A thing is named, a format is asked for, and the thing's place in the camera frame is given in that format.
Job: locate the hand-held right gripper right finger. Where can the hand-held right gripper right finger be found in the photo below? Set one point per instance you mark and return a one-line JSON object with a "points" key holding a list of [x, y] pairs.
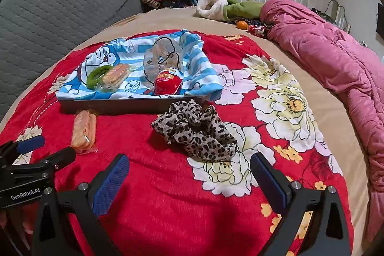
{"points": [[267, 187]]}

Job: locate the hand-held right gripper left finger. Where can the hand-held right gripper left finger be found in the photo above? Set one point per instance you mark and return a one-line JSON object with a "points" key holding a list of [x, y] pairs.
{"points": [[111, 187]]}

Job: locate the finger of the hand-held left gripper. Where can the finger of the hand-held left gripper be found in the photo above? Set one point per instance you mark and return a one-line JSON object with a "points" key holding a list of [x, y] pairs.
{"points": [[60, 155], [31, 143]]}

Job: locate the orange biscuit packet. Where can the orange biscuit packet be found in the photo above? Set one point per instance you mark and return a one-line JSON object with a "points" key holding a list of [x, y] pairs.
{"points": [[115, 74], [84, 130]]}

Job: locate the dark shallow tray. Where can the dark shallow tray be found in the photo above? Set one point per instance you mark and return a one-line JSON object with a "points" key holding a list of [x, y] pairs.
{"points": [[120, 106]]}

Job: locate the leopard print scrunchie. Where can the leopard print scrunchie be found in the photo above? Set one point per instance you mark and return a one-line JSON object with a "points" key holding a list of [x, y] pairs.
{"points": [[195, 136]]}

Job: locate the red egg-shaped toy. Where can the red egg-shaped toy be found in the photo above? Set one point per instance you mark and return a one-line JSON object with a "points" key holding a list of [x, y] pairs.
{"points": [[168, 83]]}

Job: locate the red floral cloth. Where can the red floral cloth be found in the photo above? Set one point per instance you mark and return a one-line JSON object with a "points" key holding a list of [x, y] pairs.
{"points": [[180, 208]]}

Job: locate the green fuzzy scrunchie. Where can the green fuzzy scrunchie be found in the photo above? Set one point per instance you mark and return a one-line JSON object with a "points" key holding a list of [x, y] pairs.
{"points": [[93, 76]]}

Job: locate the grey quilted headboard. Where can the grey quilted headboard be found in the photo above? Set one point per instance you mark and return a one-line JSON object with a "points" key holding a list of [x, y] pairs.
{"points": [[60, 19]]}

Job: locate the blue striped cartoon cloth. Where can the blue striped cartoon cloth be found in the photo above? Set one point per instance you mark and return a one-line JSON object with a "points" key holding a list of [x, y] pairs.
{"points": [[195, 64]]}

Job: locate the pink quilt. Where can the pink quilt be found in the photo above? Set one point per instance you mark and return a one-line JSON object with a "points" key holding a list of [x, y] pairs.
{"points": [[330, 58]]}

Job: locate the red patterned packet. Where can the red patterned packet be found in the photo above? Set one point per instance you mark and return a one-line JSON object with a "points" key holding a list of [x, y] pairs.
{"points": [[257, 29]]}

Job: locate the orange fruit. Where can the orange fruit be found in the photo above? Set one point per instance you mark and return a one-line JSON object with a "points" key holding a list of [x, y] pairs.
{"points": [[241, 25]]}

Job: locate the green and white plush garment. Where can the green and white plush garment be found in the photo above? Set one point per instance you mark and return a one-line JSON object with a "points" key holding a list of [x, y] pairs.
{"points": [[240, 8]]}

